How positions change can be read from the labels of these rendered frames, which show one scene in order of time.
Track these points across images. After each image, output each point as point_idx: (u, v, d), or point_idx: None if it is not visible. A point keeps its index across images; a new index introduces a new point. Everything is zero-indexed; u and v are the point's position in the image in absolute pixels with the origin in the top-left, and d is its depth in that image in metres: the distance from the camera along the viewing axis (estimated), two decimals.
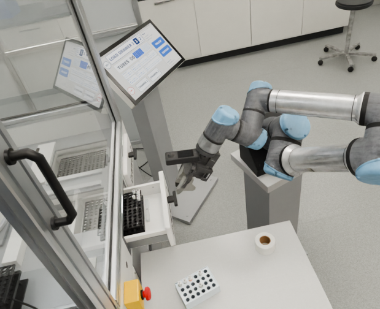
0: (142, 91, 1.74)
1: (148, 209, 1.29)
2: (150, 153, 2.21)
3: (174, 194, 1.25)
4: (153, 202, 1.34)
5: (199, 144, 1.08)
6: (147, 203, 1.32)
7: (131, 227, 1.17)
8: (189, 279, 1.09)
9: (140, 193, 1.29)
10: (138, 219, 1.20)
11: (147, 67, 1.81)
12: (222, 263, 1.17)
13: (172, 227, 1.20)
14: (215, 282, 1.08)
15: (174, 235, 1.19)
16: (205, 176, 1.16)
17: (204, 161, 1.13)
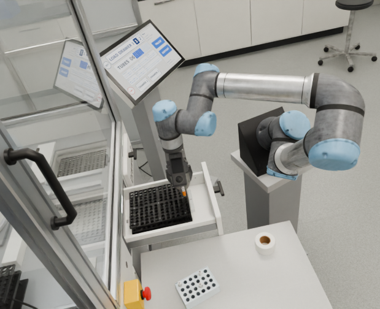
0: (142, 91, 1.74)
1: (191, 200, 1.30)
2: (150, 153, 2.21)
3: (219, 184, 1.25)
4: (195, 193, 1.34)
5: (177, 146, 1.08)
6: (190, 194, 1.32)
7: (180, 217, 1.18)
8: (184, 189, 1.23)
9: None
10: (185, 209, 1.20)
11: (147, 67, 1.81)
12: (222, 263, 1.17)
13: None
14: (215, 282, 1.08)
15: None
16: None
17: None
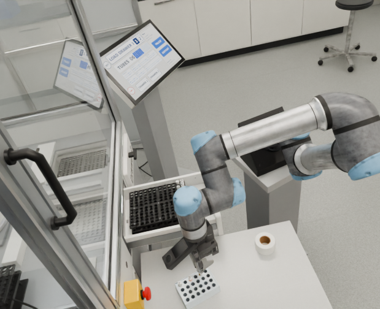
0: (142, 91, 1.74)
1: None
2: (150, 153, 2.21)
3: None
4: None
5: (185, 236, 0.94)
6: None
7: None
8: (189, 279, 1.09)
9: (185, 184, 1.30)
10: None
11: (147, 67, 1.81)
12: (222, 263, 1.17)
13: None
14: (215, 282, 1.08)
15: None
16: (214, 249, 1.03)
17: (202, 241, 0.99)
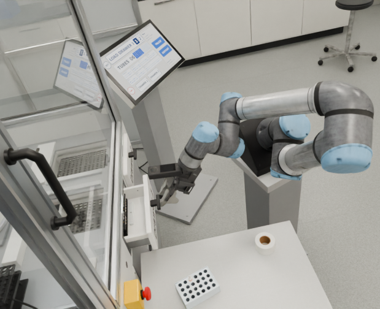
0: (142, 91, 1.74)
1: (131, 213, 1.29)
2: (150, 153, 2.21)
3: (157, 198, 1.25)
4: (137, 206, 1.33)
5: (181, 159, 1.11)
6: (131, 207, 1.32)
7: None
8: (189, 279, 1.09)
9: (124, 197, 1.29)
10: None
11: (147, 67, 1.81)
12: (222, 263, 1.17)
13: (155, 230, 1.20)
14: (215, 282, 1.08)
15: (156, 238, 1.19)
16: (187, 190, 1.19)
17: (186, 175, 1.16)
